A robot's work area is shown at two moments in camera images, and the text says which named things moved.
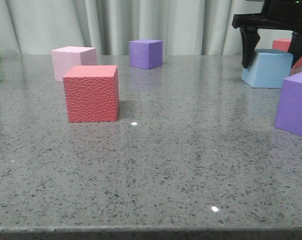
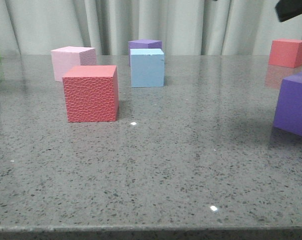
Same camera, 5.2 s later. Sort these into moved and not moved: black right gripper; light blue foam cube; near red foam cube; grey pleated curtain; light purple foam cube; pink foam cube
Moved: light blue foam cube; black right gripper
Not moved: light purple foam cube; near red foam cube; grey pleated curtain; pink foam cube
